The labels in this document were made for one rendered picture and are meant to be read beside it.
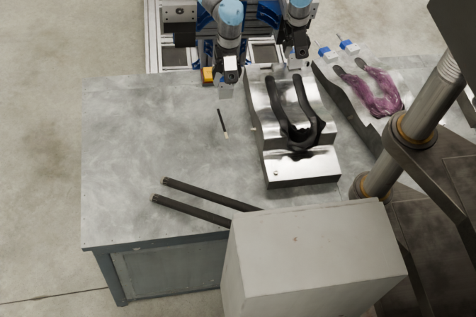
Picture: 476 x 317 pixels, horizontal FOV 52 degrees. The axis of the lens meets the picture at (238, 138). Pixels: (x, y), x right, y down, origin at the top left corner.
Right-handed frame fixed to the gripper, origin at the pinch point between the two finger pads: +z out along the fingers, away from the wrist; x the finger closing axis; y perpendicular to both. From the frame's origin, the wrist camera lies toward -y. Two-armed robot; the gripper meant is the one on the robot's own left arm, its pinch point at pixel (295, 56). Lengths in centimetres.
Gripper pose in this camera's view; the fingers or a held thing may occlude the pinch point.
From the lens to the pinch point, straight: 190.7
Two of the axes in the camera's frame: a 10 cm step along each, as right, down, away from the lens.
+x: -9.9, 1.6, -0.4
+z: 0.3, 4.1, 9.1
